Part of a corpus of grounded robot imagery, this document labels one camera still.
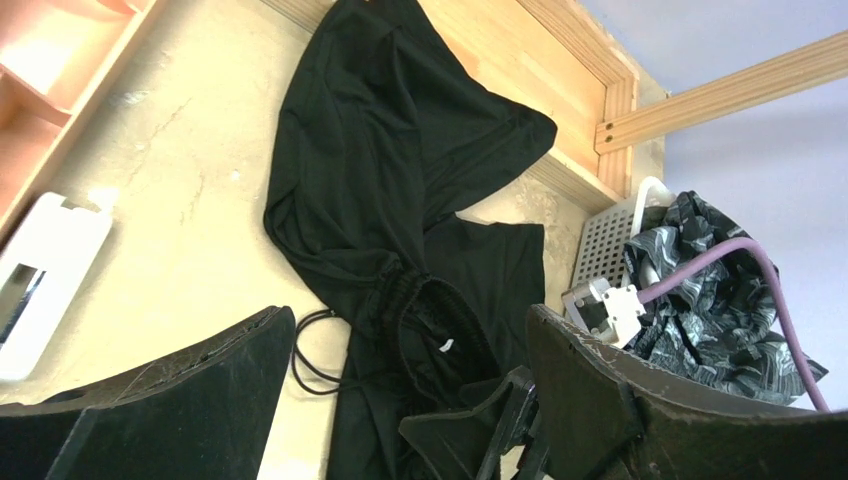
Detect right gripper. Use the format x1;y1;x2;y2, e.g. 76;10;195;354
399;277;646;479

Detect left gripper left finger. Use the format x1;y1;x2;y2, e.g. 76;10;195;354
1;306;295;479

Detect wooden clothes rack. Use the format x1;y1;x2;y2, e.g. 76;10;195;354
258;0;848;217

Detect grey camouflage shorts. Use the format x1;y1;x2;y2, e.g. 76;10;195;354
623;191;806;405

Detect white plastic basket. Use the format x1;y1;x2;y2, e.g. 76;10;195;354
571;176;677;287

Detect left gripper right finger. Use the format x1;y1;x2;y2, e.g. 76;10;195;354
526;305;847;479

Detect black garment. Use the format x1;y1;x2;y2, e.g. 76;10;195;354
263;1;557;479

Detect white stapler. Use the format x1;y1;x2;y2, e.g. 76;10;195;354
1;192;113;382

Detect peach plastic file organizer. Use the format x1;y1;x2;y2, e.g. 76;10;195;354
1;0;165;234

